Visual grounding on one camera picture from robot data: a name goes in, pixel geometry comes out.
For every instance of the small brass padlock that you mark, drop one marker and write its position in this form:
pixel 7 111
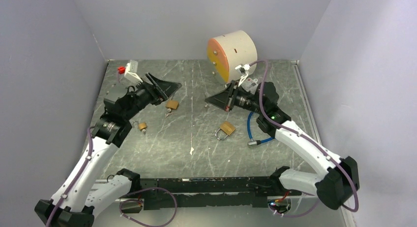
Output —
pixel 141 126

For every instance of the medium brass padlock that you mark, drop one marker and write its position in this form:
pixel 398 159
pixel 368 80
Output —
pixel 227 128

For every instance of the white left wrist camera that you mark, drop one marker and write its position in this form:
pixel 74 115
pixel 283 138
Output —
pixel 129 71

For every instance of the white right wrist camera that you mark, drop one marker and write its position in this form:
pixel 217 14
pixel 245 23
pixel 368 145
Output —
pixel 244 72

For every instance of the plastic card packet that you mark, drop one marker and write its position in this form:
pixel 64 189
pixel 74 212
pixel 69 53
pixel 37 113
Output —
pixel 250 85

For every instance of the blue cable lock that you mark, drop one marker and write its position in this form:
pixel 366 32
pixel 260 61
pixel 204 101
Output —
pixel 255 134

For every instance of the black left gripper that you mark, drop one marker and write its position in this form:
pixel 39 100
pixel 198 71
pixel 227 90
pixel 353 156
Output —
pixel 161 89

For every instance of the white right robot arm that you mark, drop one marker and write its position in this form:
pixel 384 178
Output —
pixel 335 179

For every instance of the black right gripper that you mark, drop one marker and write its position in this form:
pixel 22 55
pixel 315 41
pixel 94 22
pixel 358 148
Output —
pixel 224 99

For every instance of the long shackle brass padlock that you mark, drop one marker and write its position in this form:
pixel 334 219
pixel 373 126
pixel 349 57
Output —
pixel 172 104

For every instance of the round cream drawer cabinet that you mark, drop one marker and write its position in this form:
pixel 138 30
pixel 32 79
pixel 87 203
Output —
pixel 228 51

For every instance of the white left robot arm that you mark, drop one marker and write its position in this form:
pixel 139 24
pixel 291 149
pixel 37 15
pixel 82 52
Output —
pixel 75 203

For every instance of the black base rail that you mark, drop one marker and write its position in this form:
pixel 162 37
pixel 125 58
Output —
pixel 255 191

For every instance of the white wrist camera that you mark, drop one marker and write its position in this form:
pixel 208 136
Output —
pixel 129 71
pixel 244 72

